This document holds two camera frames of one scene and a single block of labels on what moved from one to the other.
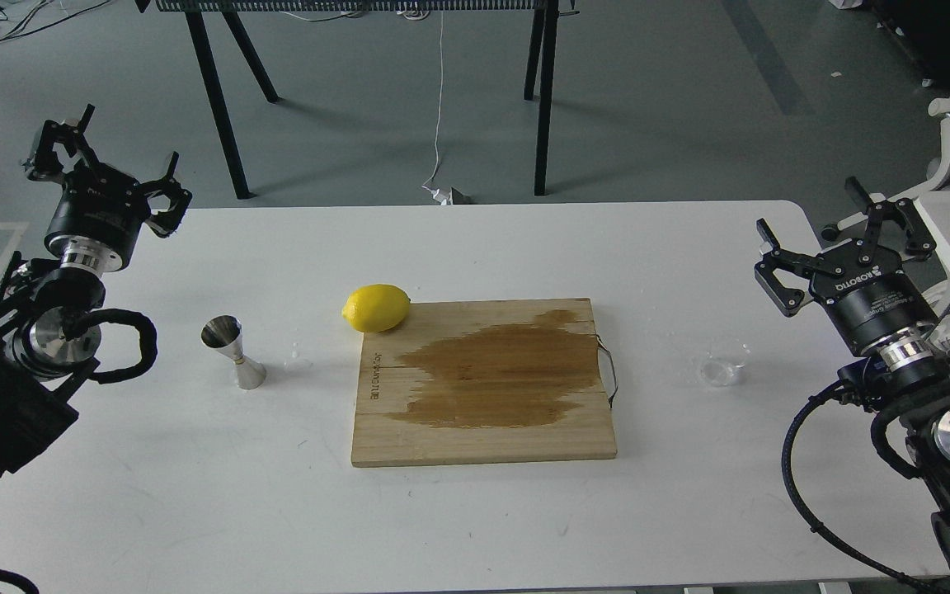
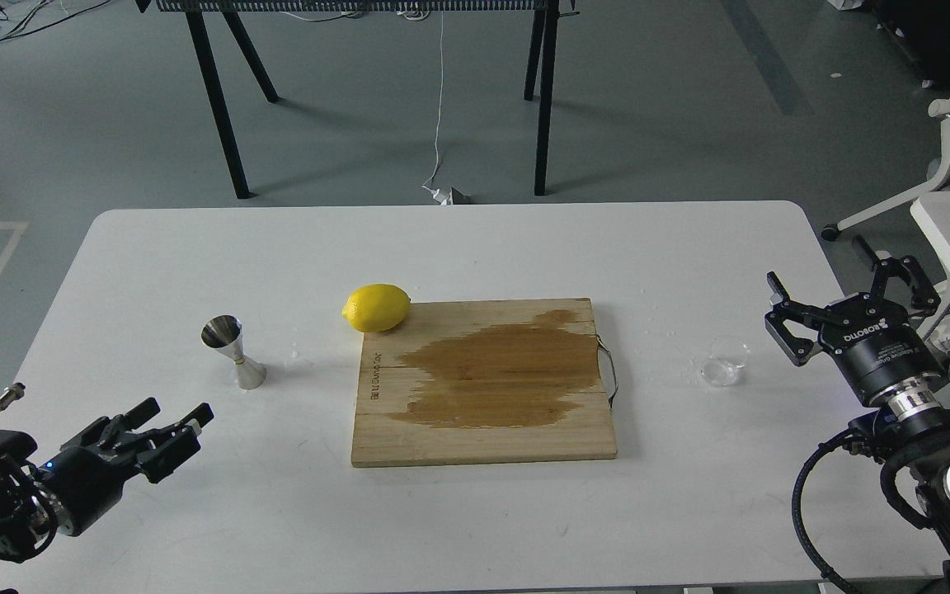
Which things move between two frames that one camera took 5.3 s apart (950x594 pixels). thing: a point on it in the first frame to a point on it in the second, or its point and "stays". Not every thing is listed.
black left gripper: x=101 y=213 to x=87 y=478
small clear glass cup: x=721 y=362 stays
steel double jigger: x=224 y=333 stays
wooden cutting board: x=482 y=380 stays
